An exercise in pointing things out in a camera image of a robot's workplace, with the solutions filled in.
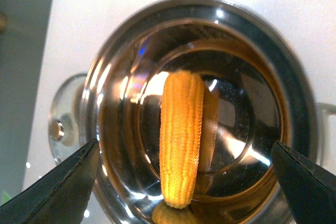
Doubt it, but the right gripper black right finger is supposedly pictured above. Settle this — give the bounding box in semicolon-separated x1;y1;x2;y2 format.
271;141;335;223

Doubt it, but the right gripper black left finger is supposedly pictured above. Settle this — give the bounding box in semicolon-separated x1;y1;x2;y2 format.
1;139;100;223

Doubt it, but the glass pot lid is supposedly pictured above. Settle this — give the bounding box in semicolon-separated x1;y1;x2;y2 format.
48;73;86;164

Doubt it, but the yellow corn cob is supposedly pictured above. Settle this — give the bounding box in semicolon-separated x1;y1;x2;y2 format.
159;71;204;209

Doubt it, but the white electric cooking pot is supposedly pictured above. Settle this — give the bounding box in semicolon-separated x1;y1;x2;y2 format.
79;0;335;223

